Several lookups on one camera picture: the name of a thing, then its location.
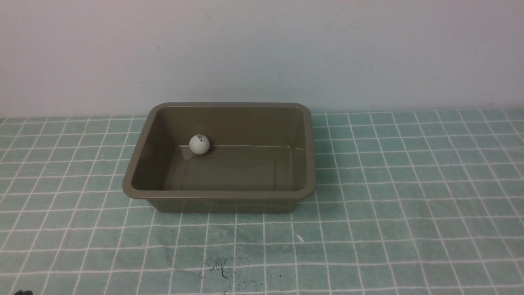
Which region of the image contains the white ping-pong ball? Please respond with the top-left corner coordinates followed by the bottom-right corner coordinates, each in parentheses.
top-left (189, 134), bottom-right (211, 155)

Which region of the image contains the olive brown plastic bin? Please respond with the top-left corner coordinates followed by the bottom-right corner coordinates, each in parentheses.
top-left (122, 102), bottom-right (316, 213)

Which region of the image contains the green grid tablecloth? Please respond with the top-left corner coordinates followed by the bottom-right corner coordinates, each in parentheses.
top-left (0, 108), bottom-right (524, 295)

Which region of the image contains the black object at corner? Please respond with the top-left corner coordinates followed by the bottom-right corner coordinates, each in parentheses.
top-left (14, 290), bottom-right (34, 295)

